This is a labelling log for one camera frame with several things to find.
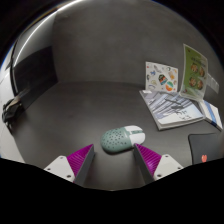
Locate black mouse pad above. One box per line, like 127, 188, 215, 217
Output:
187, 132, 224, 165

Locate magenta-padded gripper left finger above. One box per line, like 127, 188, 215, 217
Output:
43, 143, 96, 187

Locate green and white perforated mouse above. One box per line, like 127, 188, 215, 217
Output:
100, 124, 147, 155

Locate green menu in acrylic stand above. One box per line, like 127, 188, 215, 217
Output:
179, 43, 209, 102

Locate black bag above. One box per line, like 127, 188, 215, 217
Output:
1, 96, 25, 126

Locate white sticker sheet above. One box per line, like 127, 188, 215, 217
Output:
144, 61, 179, 94

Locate white book with blue band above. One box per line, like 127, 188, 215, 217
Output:
198, 99, 224, 132

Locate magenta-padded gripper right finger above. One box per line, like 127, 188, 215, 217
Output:
133, 143, 184, 185

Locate grey striped cover book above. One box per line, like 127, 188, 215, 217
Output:
139, 89, 205, 131

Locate white wall sockets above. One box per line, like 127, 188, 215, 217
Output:
207, 73, 220, 94

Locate black flat panel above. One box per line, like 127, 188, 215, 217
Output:
12, 45, 58, 109

